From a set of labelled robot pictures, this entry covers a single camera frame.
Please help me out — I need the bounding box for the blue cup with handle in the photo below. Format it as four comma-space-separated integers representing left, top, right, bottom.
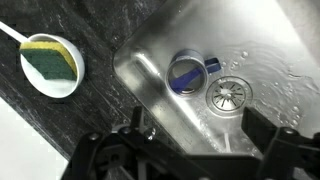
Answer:
165, 49, 221, 97

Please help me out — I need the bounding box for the green yellow sponge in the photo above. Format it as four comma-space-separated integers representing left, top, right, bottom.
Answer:
19, 41, 77, 81

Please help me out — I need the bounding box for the white bowl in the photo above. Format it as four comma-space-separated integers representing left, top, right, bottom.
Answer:
19, 33, 85, 98

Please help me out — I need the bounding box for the round metal sink drain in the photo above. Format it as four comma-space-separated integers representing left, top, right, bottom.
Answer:
206, 76, 253, 117

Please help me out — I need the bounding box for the stainless steel sink basin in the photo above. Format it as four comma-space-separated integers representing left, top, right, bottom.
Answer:
114, 0, 320, 156

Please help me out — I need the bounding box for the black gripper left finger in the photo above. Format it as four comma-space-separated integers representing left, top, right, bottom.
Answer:
130, 106, 156, 141

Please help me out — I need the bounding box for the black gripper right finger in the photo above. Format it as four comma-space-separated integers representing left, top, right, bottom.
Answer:
241, 107, 320, 160

